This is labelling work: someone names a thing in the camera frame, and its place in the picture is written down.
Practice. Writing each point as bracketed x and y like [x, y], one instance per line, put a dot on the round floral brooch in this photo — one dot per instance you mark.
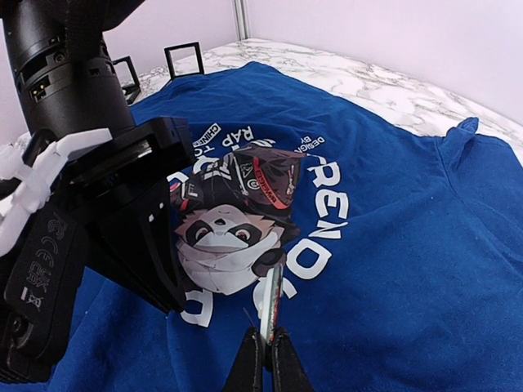
[270, 304]

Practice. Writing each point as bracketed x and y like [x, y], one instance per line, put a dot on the blue panda t-shirt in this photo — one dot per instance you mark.
[402, 254]

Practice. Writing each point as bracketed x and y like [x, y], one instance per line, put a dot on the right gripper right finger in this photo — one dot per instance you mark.
[288, 374]

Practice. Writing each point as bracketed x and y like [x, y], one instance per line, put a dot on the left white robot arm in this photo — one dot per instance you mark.
[64, 77]

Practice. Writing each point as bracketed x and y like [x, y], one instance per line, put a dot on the left aluminium frame post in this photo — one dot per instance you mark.
[241, 19]

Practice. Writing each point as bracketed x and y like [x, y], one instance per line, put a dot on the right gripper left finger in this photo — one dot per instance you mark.
[246, 374]

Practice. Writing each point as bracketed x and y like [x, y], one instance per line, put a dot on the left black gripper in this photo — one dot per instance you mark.
[129, 220]

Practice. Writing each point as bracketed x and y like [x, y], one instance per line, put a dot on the black display box with brooch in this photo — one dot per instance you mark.
[184, 60]

